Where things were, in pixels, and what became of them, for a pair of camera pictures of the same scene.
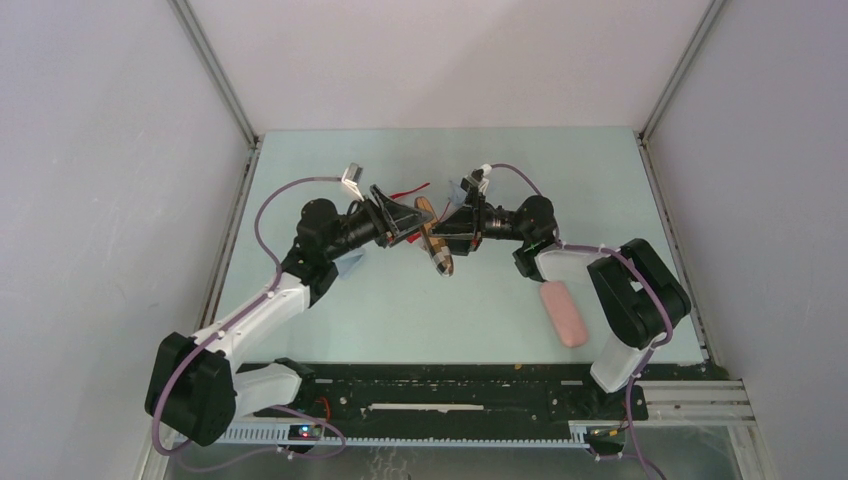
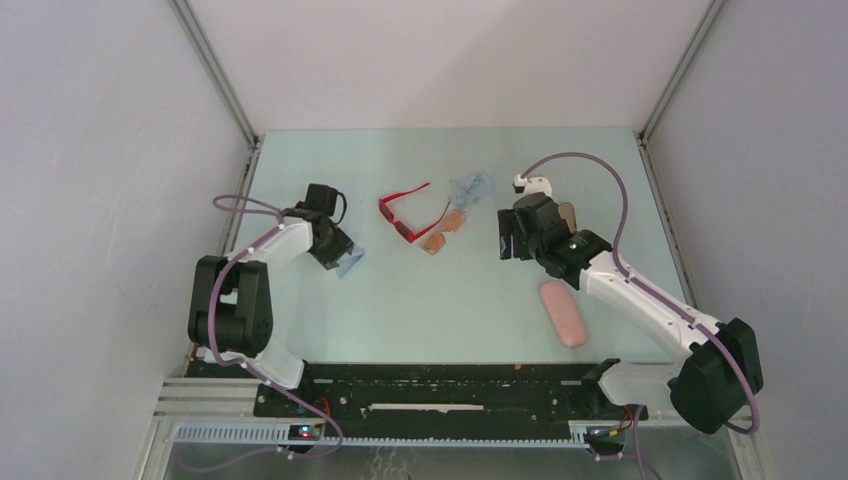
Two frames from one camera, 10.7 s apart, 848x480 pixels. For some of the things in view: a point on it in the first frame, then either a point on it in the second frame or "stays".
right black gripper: x=463 y=230 → x=508 y=226
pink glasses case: x=564 y=314 stays
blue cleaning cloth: x=346 y=263 stays
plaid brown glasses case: x=435 y=240 → x=567 y=212
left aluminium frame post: x=208 y=55 stays
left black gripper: x=400 y=219 → x=343 y=243
